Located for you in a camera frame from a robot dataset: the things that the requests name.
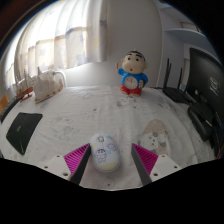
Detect white printed tablecloth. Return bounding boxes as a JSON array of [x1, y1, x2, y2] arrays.
[[0, 84, 218, 191]]

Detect black desktop device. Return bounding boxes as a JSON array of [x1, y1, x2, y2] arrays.
[[187, 101, 216, 143]]

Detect large white conch shell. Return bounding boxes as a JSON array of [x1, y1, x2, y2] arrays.
[[33, 66, 64, 104]]

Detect black mouse pad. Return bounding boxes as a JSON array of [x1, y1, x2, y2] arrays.
[[5, 112, 44, 156]]

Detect white star-print curtain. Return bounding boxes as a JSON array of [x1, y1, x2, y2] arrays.
[[3, 0, 108, 91]]

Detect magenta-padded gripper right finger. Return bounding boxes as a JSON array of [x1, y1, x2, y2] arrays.
[[131, 143, 184, 186]]

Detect black router with antennas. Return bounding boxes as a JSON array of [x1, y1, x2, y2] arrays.
[[162, 58, 194, 104]]

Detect black monitor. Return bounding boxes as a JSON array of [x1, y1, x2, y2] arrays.
[[186, 47, 224, 128]]

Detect cartoon boy figurine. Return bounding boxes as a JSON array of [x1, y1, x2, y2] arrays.
[[116, 49, 150, 97]]

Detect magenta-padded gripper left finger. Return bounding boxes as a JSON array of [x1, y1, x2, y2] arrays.
[[40, 143, 92, 186]]

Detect white shelf unit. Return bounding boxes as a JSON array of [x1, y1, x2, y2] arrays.
[[156, 3, 214, 91]]

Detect white cartoon-print computer mouse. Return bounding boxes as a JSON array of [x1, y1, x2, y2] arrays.
[[89, 132, 122, 173]]

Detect wooden model sailing ship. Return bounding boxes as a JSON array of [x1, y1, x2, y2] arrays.
[[14, 68, 35, 101]]

